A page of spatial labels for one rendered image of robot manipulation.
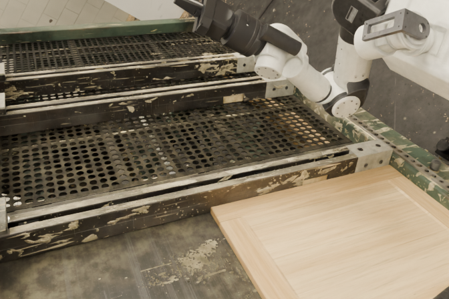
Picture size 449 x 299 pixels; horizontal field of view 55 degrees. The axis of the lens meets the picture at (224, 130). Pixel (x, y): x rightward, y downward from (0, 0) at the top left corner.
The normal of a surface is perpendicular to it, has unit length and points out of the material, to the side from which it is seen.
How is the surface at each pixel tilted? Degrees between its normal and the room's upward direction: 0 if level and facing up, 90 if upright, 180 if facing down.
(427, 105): 0
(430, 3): 23
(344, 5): 54
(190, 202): 90
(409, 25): 79
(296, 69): 7
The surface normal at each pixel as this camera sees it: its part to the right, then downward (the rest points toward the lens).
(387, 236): 0.06, -0.86
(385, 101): -0.74, -0.33
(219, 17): 0.50, -0.49
